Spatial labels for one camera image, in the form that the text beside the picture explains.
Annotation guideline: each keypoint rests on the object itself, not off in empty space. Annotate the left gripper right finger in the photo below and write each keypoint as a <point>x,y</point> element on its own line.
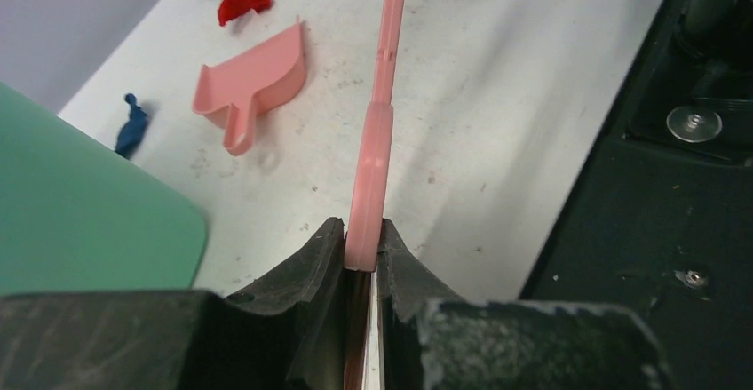
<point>432,338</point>

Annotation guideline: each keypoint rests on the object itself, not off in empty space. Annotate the pink plastic dustpan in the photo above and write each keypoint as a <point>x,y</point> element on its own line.
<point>234,93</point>

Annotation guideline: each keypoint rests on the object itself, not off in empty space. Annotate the pink hand brush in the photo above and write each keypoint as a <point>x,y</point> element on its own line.
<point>367,208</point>

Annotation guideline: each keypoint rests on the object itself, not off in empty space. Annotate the green plastic bin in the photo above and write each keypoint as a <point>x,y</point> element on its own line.
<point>75,216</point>

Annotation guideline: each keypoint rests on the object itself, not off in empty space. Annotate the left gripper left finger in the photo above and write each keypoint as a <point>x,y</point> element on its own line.
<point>285,330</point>

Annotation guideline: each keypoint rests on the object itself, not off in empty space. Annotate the long dark blue paper scrap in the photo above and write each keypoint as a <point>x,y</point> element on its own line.
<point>133,131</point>

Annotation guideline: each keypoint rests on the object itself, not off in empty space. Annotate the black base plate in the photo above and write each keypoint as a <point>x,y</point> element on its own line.
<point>660,216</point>

